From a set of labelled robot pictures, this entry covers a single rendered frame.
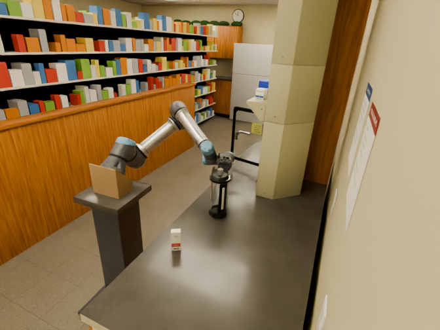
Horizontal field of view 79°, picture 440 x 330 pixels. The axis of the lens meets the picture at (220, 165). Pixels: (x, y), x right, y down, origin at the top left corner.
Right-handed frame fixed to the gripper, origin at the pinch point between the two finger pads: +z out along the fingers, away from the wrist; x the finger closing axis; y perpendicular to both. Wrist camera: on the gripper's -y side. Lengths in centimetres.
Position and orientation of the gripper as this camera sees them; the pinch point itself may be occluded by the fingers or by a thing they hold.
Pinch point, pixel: (220, 180)
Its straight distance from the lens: 139.5
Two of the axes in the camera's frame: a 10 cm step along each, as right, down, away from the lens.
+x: 9.9, 1.1, -1.3
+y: 0.7, -9.4, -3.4
